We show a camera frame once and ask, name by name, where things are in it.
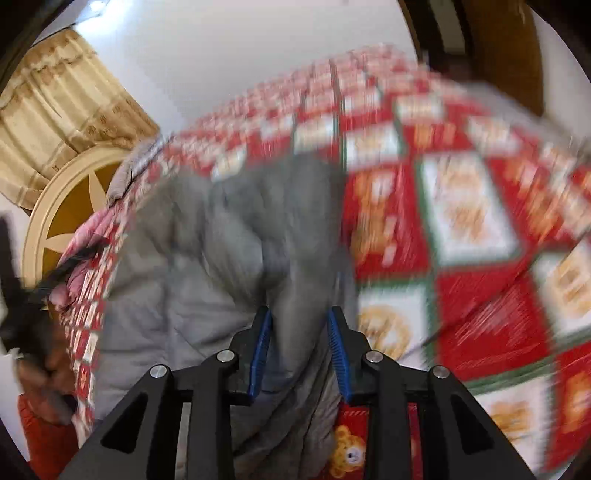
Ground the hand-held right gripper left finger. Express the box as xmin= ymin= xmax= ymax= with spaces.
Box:
xmin=58 ymin=305 xmax=272 ymax=480

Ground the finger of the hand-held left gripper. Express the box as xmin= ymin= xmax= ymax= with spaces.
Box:
xmin=28 ymin=244 xmax=106 ymax=302

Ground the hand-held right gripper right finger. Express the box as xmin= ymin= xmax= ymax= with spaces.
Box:
xmin=327 ymin=307 xmax=539 ymax=480

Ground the grey puffer jacket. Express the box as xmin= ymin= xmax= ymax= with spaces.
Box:
xmin=92 ymin=154 xmax=362 ymax=480

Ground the person's left hand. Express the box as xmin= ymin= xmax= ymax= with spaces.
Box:
xmin=16 ymin=318 xmax=80 ymax=426

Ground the pink blanket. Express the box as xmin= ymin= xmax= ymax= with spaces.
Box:
xmin=50 ymin=216 xmax=117 ymax=315

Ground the cream wooden headboard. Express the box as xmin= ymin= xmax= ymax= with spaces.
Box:
xmin=22 ymin=143 xmax=140 ymax=290

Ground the striped pillow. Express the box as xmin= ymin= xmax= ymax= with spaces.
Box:
xmin=106 ymin=135 xmax=163 ymax=205

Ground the beige patterned curtain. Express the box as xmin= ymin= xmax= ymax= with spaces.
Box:
xmin=0 ymin=28 xmax=161 ymax=211

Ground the red printed bed quilt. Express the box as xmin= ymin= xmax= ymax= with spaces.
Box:
xmin=60 ymin=44 xmax=591 ymax=480

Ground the brown wooden door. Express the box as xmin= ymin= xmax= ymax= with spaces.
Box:
xmin=462 ymin=0 xmax=546 ymax=117

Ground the dark wooden door frame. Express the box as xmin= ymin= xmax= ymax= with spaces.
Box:
xmin=398 ymin=0 xmax=468 ymax=66

